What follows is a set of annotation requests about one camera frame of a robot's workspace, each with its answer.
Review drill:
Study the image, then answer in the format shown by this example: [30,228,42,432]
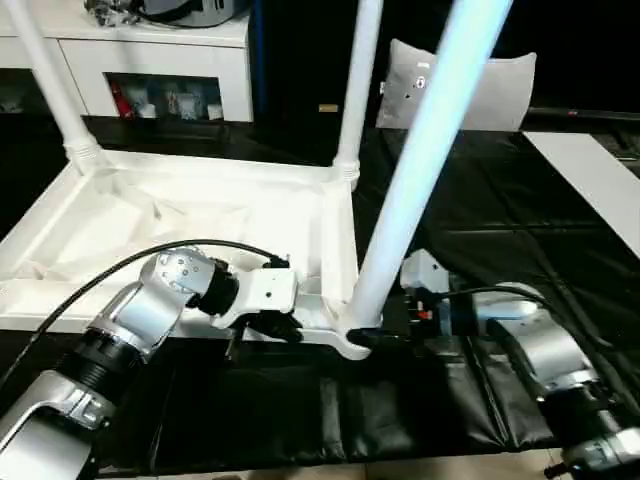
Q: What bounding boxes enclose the black table mat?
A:
[0,112,640,474]

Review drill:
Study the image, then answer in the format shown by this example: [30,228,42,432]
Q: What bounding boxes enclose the white plastic table leg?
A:
[3,0,105,175]
[331,0,385,182]
[343,0,515,335]

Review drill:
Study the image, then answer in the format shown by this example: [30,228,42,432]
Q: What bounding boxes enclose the dark tangled strap bundle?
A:
[83,0,142,27]

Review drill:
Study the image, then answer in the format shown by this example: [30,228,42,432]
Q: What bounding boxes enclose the grey cushion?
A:
[374,37,540,135]

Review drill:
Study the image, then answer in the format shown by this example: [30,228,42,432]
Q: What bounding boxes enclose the silver and black helmet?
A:
[138,0,247,30]

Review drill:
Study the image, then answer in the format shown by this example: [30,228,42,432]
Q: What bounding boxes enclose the white cabinet with glass doors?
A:
[0,19,255,123]

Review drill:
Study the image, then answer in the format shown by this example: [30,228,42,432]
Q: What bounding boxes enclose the black couch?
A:
[249,0,640,132]

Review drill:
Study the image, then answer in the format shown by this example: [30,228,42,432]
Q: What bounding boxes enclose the white plastic table top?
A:
[0,148,375,362]

